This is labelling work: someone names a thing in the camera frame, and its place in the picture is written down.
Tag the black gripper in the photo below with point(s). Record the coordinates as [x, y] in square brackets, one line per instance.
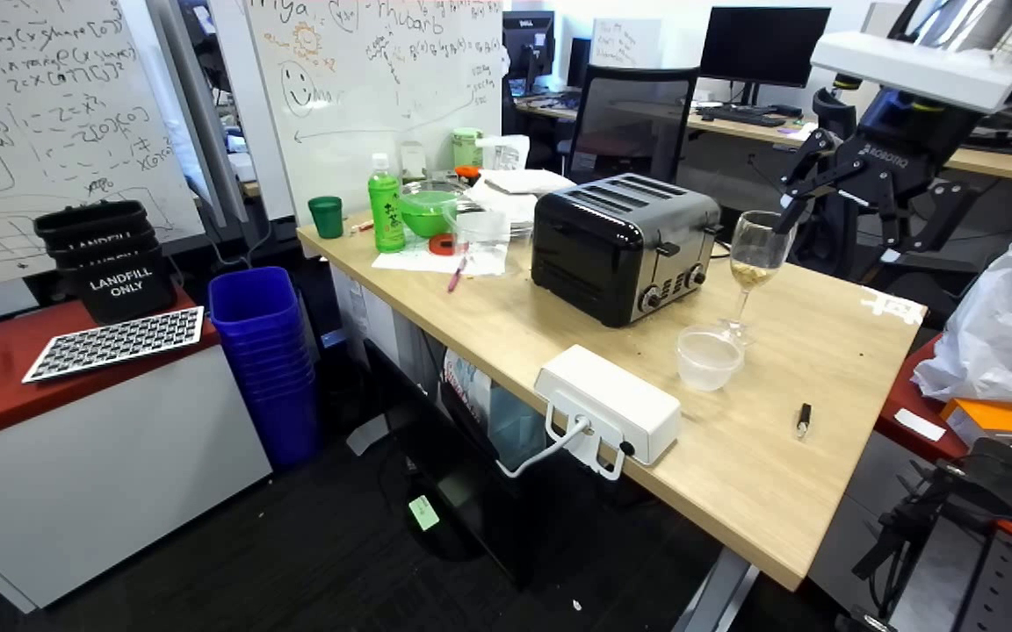
[923, 134]

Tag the clear wine glass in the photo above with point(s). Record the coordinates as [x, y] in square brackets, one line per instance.
[756, 242]

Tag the green plastic bowl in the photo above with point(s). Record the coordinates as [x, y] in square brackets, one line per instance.
[428, 215]

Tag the white tape patch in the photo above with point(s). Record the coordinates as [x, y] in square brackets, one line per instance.
[894, 309]

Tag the wooden background desk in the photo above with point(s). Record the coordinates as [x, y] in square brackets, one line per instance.
[1001, 162]

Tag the black keyboard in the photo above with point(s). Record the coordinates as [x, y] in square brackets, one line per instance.
[743, 119]

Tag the white plastic bag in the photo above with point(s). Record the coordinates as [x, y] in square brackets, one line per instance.
[1004, 329]

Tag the large black computer monitor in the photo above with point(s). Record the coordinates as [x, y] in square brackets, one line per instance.
[763, 46]

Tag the red side table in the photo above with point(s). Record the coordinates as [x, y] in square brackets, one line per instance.
[911, 409]

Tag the black mesh office chair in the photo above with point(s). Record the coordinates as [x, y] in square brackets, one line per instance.
[635, 126]

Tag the black silver toaster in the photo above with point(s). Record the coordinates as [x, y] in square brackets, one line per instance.
[613, 252]

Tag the white rectangular box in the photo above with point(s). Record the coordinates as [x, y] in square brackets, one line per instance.
[606, 405]

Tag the small black computer monitor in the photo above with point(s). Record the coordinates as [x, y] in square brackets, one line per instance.
[530, 46]

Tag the red pen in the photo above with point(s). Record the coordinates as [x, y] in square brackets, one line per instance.
[457, 274]

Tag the red tape roll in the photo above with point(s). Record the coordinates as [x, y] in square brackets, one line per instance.
[446, 243]

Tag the white paper sheet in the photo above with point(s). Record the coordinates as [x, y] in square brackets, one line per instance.
[412, 263]

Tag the green plastic bottle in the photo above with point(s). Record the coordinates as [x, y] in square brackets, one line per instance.
[388, 213]

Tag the whiteboard with smiley drawing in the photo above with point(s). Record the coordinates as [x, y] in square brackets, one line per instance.
[379, 81]

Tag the green cup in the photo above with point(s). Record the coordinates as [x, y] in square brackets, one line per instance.
[324, 219]

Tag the blue bin stack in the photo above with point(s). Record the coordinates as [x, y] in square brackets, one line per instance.
[260, 353]

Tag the black stacked trays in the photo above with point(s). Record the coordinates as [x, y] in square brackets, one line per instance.
[108, 264]

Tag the white cabinet red top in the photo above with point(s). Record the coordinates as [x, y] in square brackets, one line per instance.
[97, 469]

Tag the whiteboard with dense writing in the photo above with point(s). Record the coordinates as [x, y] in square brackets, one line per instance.
[51, 119]

